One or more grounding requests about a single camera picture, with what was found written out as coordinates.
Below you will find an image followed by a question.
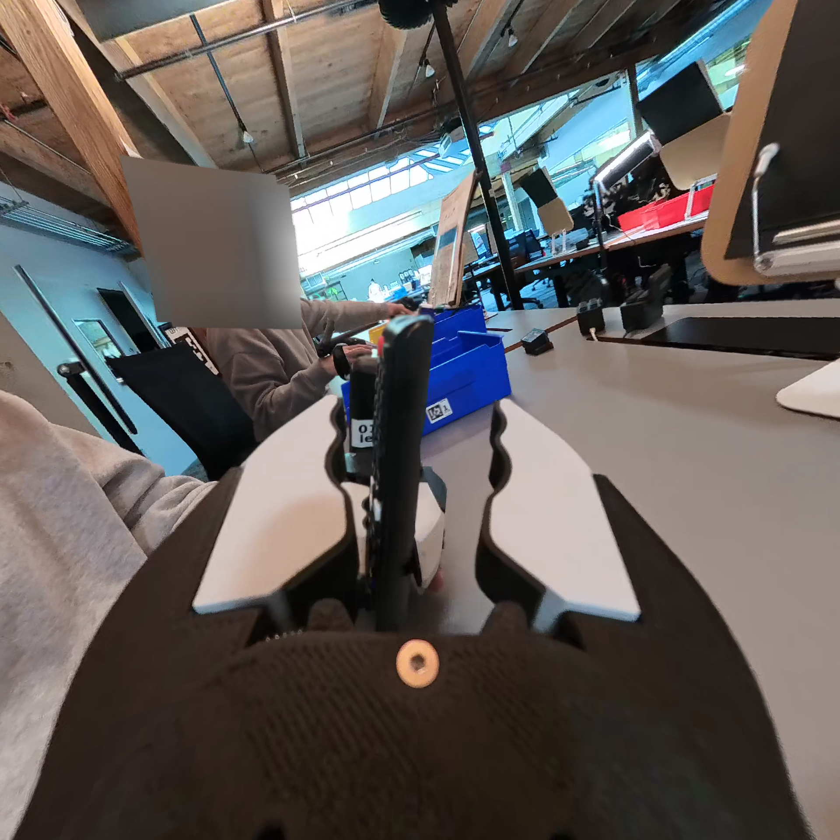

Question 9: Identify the blue labelled plastic bin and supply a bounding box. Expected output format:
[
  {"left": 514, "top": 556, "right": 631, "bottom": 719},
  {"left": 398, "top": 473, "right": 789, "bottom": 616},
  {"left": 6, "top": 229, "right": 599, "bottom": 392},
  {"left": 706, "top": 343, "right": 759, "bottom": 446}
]
[{"left": 341, "top": 328, "right": 513, "bottom": 437}]

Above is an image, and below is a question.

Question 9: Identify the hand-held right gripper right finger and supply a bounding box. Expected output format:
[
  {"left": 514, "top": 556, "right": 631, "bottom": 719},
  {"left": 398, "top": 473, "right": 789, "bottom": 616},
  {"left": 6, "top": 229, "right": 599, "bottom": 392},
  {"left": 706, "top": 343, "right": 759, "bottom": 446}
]
[{"left": 476, "top": 399, "right": 642, "bottom": 634}]

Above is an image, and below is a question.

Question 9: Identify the wooden support post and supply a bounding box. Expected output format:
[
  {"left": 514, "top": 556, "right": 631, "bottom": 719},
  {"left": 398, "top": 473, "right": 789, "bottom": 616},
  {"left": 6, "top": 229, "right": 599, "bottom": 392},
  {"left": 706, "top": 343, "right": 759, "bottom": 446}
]
[{"left": 0, "top": 0, "right": 142, "bottom": 250}]

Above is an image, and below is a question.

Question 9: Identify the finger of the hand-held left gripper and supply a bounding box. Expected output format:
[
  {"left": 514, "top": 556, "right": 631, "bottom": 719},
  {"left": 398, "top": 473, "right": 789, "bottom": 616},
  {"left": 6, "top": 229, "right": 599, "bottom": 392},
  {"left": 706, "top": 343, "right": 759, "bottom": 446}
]
[
  {"left": 412, "top": 467, "right": 449, "bottom": 589},
  {"left": 343, "top": 481, "right": 370, "bottom": 581}
]

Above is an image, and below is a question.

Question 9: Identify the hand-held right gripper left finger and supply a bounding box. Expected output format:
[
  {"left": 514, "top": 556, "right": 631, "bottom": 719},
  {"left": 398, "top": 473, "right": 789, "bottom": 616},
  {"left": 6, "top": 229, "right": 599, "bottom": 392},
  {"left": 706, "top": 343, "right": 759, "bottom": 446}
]
[{"left": 192, "top": 395, "right": 361, "bottom": 616}]

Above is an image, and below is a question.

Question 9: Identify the black tan divider panel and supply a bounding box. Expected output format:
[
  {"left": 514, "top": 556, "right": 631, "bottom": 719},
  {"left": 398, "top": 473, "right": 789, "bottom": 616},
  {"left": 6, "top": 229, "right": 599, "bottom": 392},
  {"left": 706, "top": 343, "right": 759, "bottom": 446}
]
[
  {"left": 521, "top": 165, "right": 575, "bottom": 253},
  {"left": 637, "top": 59, "right": 732, "bottom": 191}
]

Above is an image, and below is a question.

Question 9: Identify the black office chair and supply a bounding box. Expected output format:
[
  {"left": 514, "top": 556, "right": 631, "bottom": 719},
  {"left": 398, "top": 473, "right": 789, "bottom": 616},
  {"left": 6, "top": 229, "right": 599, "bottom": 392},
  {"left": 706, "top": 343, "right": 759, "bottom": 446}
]
[{"left": 105, "top": 341, "right": 257, "bottom": 480}]

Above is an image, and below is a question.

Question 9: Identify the red plastic bin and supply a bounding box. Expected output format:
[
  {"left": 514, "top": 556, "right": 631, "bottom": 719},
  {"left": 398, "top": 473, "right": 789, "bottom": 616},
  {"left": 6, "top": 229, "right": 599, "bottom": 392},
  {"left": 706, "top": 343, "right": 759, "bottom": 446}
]
[{"left": 618, "top": 182, "right": 716, "bottom": 232}]

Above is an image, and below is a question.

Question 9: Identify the black door handle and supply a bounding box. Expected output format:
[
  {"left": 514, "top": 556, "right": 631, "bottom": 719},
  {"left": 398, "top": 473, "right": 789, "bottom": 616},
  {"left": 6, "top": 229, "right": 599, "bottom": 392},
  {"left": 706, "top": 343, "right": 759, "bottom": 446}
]
[{"left": 58, "top": 361, "right": 142, "bottom": 454}]

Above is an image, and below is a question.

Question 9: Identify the black charging dock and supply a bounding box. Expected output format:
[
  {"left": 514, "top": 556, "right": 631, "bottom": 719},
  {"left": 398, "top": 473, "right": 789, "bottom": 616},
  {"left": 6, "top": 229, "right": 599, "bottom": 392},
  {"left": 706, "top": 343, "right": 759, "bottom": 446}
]
[{"left": 620, "top": 266, "right": 673, "bottom": 332}]

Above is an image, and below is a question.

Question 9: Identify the black white marker tag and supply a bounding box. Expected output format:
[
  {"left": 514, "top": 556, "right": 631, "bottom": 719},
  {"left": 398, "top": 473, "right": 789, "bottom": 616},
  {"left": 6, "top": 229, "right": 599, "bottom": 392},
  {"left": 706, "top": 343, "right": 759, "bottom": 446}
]
[{"left": 167, "top": 325, "right": 217, "bottom": 375}]

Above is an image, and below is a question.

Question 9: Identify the black desk mat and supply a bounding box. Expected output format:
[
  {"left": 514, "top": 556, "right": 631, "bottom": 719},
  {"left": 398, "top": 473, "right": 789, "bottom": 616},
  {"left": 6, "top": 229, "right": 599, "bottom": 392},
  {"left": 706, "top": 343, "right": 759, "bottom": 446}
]
[{"left": 643, "top": 317, "right": 840, "bottom": 361}]

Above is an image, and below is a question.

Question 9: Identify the black remote control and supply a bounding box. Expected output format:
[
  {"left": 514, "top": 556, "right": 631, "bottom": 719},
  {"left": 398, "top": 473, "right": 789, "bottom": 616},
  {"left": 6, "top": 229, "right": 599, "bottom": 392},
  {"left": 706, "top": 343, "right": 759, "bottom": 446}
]
[{"left": 366, "top": 314, "right": 435, "bottom": 632}]

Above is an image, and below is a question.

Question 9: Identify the black steel column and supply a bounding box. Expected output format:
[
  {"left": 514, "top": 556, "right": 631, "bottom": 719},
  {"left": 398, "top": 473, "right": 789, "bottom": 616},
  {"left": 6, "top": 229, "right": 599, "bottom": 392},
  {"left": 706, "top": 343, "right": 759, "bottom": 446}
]
[{"left": 430, "top": 0, "right": 526, "bottom": 311}]

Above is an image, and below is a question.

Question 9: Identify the leaning wooden board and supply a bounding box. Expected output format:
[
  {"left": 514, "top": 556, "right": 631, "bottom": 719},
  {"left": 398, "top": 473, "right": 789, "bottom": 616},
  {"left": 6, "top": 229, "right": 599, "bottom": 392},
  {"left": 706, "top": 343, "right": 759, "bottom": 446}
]
[{"left": 430, "top": 169, "right": 479, "bottom": 309}]

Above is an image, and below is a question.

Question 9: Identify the LED light bar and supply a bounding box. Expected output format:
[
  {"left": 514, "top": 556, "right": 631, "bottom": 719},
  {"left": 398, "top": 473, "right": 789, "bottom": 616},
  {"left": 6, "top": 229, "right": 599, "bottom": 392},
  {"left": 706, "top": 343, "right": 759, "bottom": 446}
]
[{"left": 594, "top": 131, "right": 657, "bottom": 191}]

